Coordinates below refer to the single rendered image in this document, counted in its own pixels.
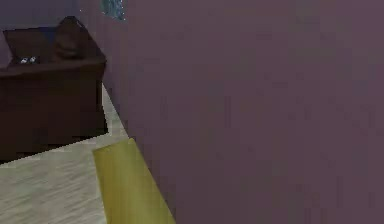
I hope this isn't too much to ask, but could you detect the dark brown cushion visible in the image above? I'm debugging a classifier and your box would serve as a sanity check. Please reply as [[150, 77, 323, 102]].
[[51, 15, 90, 62]]

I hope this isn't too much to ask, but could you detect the teal framed wall picture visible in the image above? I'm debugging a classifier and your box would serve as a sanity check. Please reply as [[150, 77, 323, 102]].
[[100, 0, 128, 22]]

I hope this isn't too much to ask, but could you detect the dark brown sofa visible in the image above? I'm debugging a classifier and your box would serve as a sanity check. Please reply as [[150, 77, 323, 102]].
[[0, 26, 109, 164]]

